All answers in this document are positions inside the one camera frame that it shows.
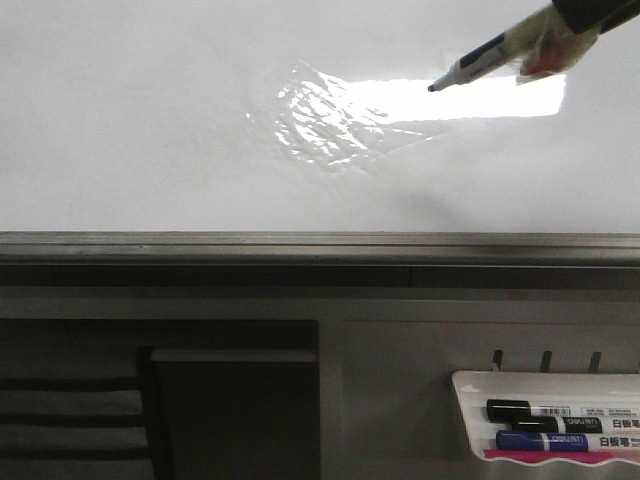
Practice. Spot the grey aluminium whiteboard frame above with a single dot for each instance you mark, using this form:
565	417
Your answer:
330	259

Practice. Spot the white whiteboard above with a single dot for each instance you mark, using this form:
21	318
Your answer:
305	116

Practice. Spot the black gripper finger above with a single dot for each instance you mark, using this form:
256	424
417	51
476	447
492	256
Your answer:
605	15

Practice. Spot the black capped marker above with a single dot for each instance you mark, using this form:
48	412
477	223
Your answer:
583	425
502	410

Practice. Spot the blue capped marker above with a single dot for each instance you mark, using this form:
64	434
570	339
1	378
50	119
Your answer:
566	442

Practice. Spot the black capped marker upper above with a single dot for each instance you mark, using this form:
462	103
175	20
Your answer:
502	410

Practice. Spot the black taped whiteboard marker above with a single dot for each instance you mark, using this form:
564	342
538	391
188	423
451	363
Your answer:
541	45

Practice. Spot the black capped marker middle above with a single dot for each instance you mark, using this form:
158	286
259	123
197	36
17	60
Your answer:
583	425

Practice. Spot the black hook left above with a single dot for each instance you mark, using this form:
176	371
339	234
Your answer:
497	358

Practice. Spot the black hook right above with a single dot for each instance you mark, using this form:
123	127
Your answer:
595	362

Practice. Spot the black hook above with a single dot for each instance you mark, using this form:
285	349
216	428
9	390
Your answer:
497	358
595	362
545	364

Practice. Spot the white marker tray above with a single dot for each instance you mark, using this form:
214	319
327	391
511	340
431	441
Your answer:
576	391

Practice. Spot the black hook middle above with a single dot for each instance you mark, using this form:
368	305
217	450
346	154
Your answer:
545	364

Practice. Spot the black slatted chair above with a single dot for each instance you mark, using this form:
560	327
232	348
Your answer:
84	414

